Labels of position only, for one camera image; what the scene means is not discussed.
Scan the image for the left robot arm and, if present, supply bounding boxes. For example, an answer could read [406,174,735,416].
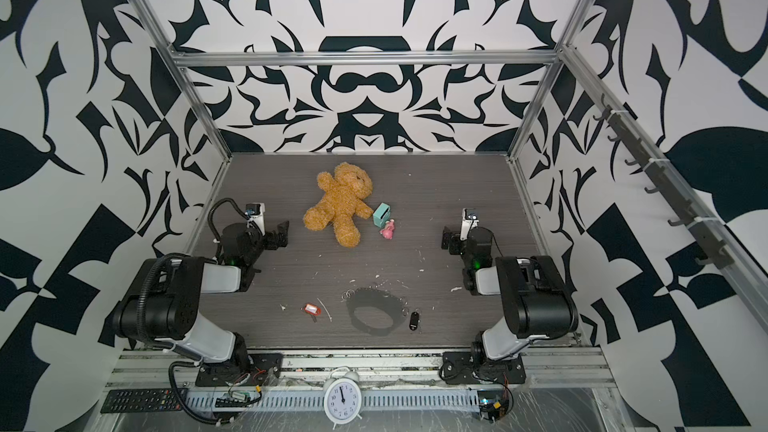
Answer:
[111,198,290,382]

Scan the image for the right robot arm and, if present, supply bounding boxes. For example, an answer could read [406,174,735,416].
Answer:
[441,227,578,364]

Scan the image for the pink toy figure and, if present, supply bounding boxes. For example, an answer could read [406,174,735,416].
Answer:
[380,219,395,240]

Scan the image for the teal toy block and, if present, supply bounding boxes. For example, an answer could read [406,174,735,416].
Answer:
[373,203,391,229]

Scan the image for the red key tag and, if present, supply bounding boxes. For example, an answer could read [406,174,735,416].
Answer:
[303,303,322,317]

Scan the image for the brown teddy bear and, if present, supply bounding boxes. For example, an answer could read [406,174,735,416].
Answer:
[303,162,374,248]

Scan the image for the small circuit board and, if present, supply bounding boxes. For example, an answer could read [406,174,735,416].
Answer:
[215,389,263,408]

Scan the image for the green electronics module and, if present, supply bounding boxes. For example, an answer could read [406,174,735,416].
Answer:
[479,395,514,423]

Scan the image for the white alarm clock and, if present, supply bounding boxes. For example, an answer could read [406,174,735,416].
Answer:
[323,367,363,426]

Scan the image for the black remote control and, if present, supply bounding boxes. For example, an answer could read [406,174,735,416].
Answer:
[100,388,182,414]

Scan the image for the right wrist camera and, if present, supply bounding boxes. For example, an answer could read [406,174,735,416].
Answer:
[460,208,479,241]

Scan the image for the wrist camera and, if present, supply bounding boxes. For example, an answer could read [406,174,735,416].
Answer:
[245,203,266,235]
[460,208,479,241]

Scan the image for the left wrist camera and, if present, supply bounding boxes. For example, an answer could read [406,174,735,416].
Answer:
[245,203,266,235]

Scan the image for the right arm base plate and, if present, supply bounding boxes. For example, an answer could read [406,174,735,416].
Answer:
[438,352,527,385]

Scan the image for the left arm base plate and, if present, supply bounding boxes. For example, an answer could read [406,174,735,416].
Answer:
[195,352,284,387]

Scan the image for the white cable duct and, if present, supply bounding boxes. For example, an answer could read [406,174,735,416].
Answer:
[183,387,488,413]

